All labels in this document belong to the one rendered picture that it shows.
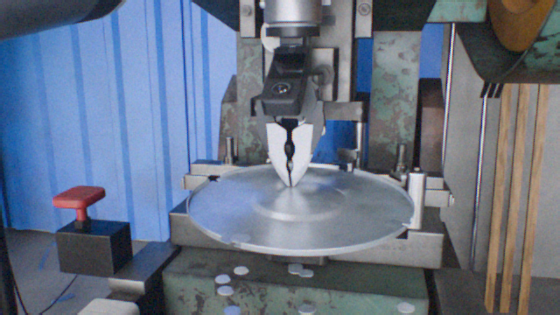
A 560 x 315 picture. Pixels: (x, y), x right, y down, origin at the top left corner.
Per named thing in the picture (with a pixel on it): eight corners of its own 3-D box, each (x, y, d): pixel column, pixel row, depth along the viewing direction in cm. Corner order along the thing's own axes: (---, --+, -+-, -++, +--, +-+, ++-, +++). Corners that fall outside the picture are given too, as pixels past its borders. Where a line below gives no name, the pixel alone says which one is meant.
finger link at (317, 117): (325, 152, 62) (325, 87, 60) (323, 155, 60) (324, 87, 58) (290, 150, 63) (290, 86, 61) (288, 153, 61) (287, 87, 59)
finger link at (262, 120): (293, 150, 63) (292, 87, 61) (290, 154, 61) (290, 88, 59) (260, 150, 64) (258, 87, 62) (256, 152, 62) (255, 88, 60)
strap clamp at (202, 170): (264, 195, 86) (263, 141, 83) (180, 189, 89) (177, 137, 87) (271, 185, 92) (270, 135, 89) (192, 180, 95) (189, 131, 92)
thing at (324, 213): (137, 215, 56) (136, 209, 56) (269, 157, 79) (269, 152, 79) (358, 287, 41) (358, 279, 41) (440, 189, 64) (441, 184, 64)
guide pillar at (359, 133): (362, 173, 89) (366, 101, 86) (351, 172, 90) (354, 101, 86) (363, 170, 92) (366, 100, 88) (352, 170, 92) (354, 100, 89)
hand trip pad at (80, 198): (88, 248, 68) (82, 200, 67) (53, 244, 70) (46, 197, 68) (113, 230, 75) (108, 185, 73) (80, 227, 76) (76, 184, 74)
